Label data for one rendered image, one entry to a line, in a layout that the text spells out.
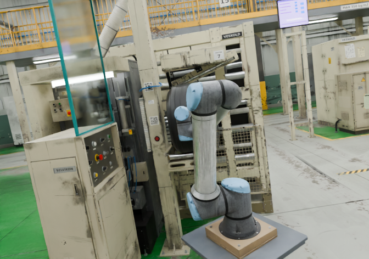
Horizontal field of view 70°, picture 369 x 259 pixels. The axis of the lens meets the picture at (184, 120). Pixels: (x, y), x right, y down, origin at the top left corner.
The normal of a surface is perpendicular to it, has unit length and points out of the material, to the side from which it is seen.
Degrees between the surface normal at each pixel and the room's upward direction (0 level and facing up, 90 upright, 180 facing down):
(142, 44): 90
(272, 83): 90
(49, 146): 90
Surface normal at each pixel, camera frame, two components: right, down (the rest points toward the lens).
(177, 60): -0.13, 0.14
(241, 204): 0.21, 0.14
